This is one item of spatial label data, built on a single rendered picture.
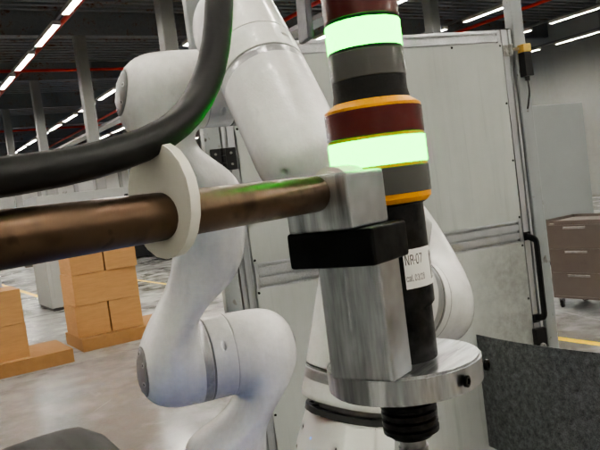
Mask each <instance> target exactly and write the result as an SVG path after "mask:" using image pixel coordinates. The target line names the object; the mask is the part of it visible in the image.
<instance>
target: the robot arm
mask: <svg viewBox="0 0 600 450"><path fill-rule="evenodd" d="M203 26H204V0H200V1H199V3H198V5H197V7H196V10H195V13H194V18H193V35H194V40H195V44H196V48H197V49H194V50H172V51H160V52H153V53H148V54H142V55H140V56H138V57H136V58H134V59H133V60H132V61H130V62H129V63H128V64H127V65H126V66H125V67H124V69H123V70H122V72H121V74H120V76H119V78H118V80H117V82H116V85H115V86H116V89H115V99H114V103H115V104H116V110H117V113H118V116H119V119H120V121H121V124H122V126H123V127H124V129H125V130H126V131H127V132H129V131H132V130H134V129H139V128H141V127H143V126H145V125H146V124H148V123H150V122H152V121H155V120H157V119H159V118H160V117H161V116H163V115H164V114H166V113H167V112H168V111H169V110H170V109H171V108H172V106H173V105H175V104H176V103H177V102H178V100H179V98H180V97H181V96H182V94H183V93H184V91H185V89H186V87H187V85H188V82H189V81H190V79H191V77H192V75H193V72H194V69H195V67H196V62H197V58H198V55H199V50H200V46H201V42H202V34H203ZM329 110H330V107H329V104H328V102H327V100H326V99H325V97H324V95H323V94H322V92H321V89H320V87H319V85H318V83H317V81H316V79H315V77H314V76H313V73H312V72H311V70H310V68H309V66H308V64H307V62H306V60H305V58H304V57H303V55H302V53H301V51H300V49H299V47H298V46H297V44H296V42H295V40H294V38H293V36H292V34H291V33H290V31H289V29H288V26H287V24H286V23H285V22H284V20H283V18H282V16H281V14H280V12H279V10H278V8H277V7H276V5H275V4H274V3H273V1H272V0H234V3H233V23H232V34H231V42H230V50H229V59H228V63H227V68H226V71H225V74H224V78H223V81H222V83H221V88H220V91H219V93H218V95H217V96H216V98H215V100H214V102H213V105H212V107H211V109H210V110H209V112H208V113H207V114H206V115H205V117H204V119H203V120H202V122H201V123H200V124H199V125H198V126H197V127H196V128H195V129H194V130H193V131H192V132H191V134H190V135H188V136H187V137H185V138H184V139H183V140H181V141H180V142H179V143H178V144H177V145H175V146H176V147H177V148H178V149H179V150H180V151H181V152H182V153H183V154H184V155H185V156H186V158H187V159H188V161H189V163H190V165H191V167H192V170H193V172H194V173H195V176H196V182H197V185H198V188H208V187H217V186H225V185H234V184H239V183H238V181H237V179H236V178H235V177H234V175H233V174H232V173H231V172H230V171H229V170H228V169H226V168H225V167H224V166H222V165H221V164H220V163H218V162H217V161H215V160H214V159H213V158H212V157H210V156H209V155H208V154H206V153H205V152H204V151H202V149H201V148H200V147H199V145H198V144H197V142H196V133H197V131H198V130H199V129H204V128H216V127H228V126H237V128H238V130H239V132H240V135H241V137H242V138H243V140H244V143H245V145H246V149H247V151H248V153H249V155H250V157H251V159H252V162H253V164H254V167H255V168H256V170H257V172H258V174H259V176H260V178H261V180H262V181H267V180H275V179H292V178H301V177H309V176H315V174H316V173H317V172H318V171H320V170H321V169H323V168H326V167H330V164H329V150H328V146H329V145H328V143H327V136H326V129H325V121H324V118H325V116H324V114H325V113H327V112H328V111H329ZM424 212H425V220H426V228H427V235H428V242H429V251H430V259H431V266H432V274H433V288H434V295H435V300H434V302H433V304H432V308H433V316H434V323H435V331H436V338H446V339H454V340H458V339H459V338H461V337H462V336H463V335H464V334H465V333H466V332H467V331H468V329H469V328H470V326H471V324H472V321H473V317H474V309H475V306H474V298H473V294H472V291H471V285H470V283H469V281H468V279H467V276H466V274H465V272H464V270H463V267H462V266H461V264H460V262H459V260H458V258H457V257H456V255H455V253H454V250H453V249H452V247H451V246H450V244H449V243H448V241H447V239H446V237H445V235H444V234H443V232H442V230H441V229H440V227H439V226H438V224H437V223H436V221H435V220H434V218H433V217H432V215H431V214H430V213H429V211H428V210H427V208H426V207H425V206H424ZM244 245H245V226H240V227H235V228H230V229H222V230H216V231H212V232H206V233H202V234H197V236H196V240H195V242H194V244H193V245H192V246H191V248H190V249H189V250H188V251H187V252H186V253H185V254H183V255H180V256H178V257H174V258H172V261H171V271H170V276H169V278H168V281H167V284H166V287H165V289H164V291H163V293H162V296H161V298H160V300H159V302H158V304H157V306H156V307H155V309H154V312H153V314H152V316H151V318H150V320H149V322H148V323H147V326H146V329H145V331H144V334H143V337H142V339H141V341H140V345H139V348H138V352H137V359H136V364H137V380H138V384H139V386H140V390H141V392H142V393H144V395H145V396H146V398H147V399H148V400H149V401H151V402H152V403H154V404H157V405H159V406H162V407H175V408H177V407H184V406H189V405H192V404H200V403H204V402H208V401H212V400H215V399H219V398H223V397H227V396H232V397H231V399H230V400H229V402H228V404H227V405H226V406H225V407H224V408H223V410H222V411H221V412H220V413H219V414H218V415H217V416H215V417H214V418H213V419H212V420H211V421H209V422H208V423H207V424H205V425H204V426H203V427H202V428H201V429H199V430H198V431H197V432H196V433H195V434H194V435H193V436H192V437H191V438H190V439H189V441H188V442H187V445H186V450H267V448H266V431H267V427H268V423H269V420H270V417H271V415H272V413H273V411H274V409H275V407H276V405H277V404H278V402H279V400H280V398H281V397H282V395H283V393H284V391H285V390H286V388H287V386H288V383H289V381H290V380H291V377H292V375H293V372H294V369H295V367H296V338H295V336H294V334H293V332H292V329H291V328H290V327H289V325H288V323H287V322H286V321H285V319H284V318H283V317H281V316H280V315H279V314H277V313H276V312H273V311H271V310H267V309H261V308H259V309H248V310H242V311H236V312H227V313H222V314H218V315H213V316H208V317H203V318H201V316H202V315H203V313H204V311H205V310H206V308H207V307H208V306H209V305H210V303H211V302H212V301H213V300H214V299H215V298H216V297H217V296H218V295H219V294H220V293H221V292H222V291H223V290H224V289H225V288H226V287H227V286H228V284H229V283H230V282H231V281H232V280H233V278H234V277H235V275H236V273H237V271H238V267H239V265H240V263H241V260H242V256H243V252H244ZM329 362H330V360H329V347H328V340H327V332H326V326H325V319H324V311H323V304H322V297H321V284H320V277H319V280H318V286H317V292H316V298H315V304H314V310H313V316H312V327H311V333H310V339H309V345H308V351H307V357H306V363H305V369H304V380H303V385H302V394H303V395H304V396H306V397H307V398H308V399H306V401H305V407H304V408H305V412H304V417H303V419H302V423H301V426H300V430H299V433H298V437H297V441H296V448H295V450H395V440H394V439H393V438H391V437H387V436H386V435H385V434H384V432H383V424H382V416H381V409H380V407H369V406H360V405H355V404H349V403H346V402H343V401H341V400H339V399H337V398H335V397H334V396H333V395H332V394H331V393H330V391H329V381H328V373H327V365H328V363H329Z"/></svg>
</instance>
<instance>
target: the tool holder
mask: <svg viewBox="0 0 600 450"><path fill-rule="evenodd" d="M317 176H319V177H321V178H322V179H324V180H325V181H326V182H327V184H328V186H329V191H330V199H329V203H328V205H327V206H326V208H325V209H323V210H322V211H320V212H313V213H307V214H303V215H298V216H293V217H288V218H287V219H288V226H289V232H290V233H291V234H289V235H288V236H287V241H288V248H289V255H290V261H291V267H292V269H293V270H310V269H318V270H319V277H320V284H321V297H322V304H323V311H324V319H325V326H326V332H327V340H328V347H329V360H330V362H329V363H328V365H327V373H328V381H329V391H330V393H331V394H332V395H333V396H334V397H335V398H337V399H339V400H341V401H343V402H346V403H349V404H355V405H360V406H369V407H407V406H415V405H423V404H433V403H437V402H441V401H445V400H448V399H452V398H455V397H458V396H461V395H464V394H466V393H468V392H470V391H472V390H473V389H474V388H476V387H477V386H478V385H479V384H480V383H481V382H482V381H483V379H484V371H483V367H484V370H485V371H489V370H490V361H489V360H488V359H485V360H484V363H483V362H482V355H481V351H480V350H479V349H478V348H477V347H476V346H474V345H472V344H470V343H467V342H463V341H460V340H454V339H446V338H437V352H438V355H437V357H436V358H434V359H432V360H430V361H427V362H422V363H418V364H414V365H412V362H411V355H410V347H409V339H408V332H407V325H406V318H405V310H404V296H403V289H402V281H401V274H400V266H399V259H398V258H399V257H402V256H405V255H407V254H408V253H409V250H408V242H407V235H406V227H405V221H404V220H392V221H388V211H387V204H386V196H385V189H384V181H383V174H382V169H380V168H376V169H367V170H358V171H342V172H336V173H330V174H323V175H317Z"/></svg>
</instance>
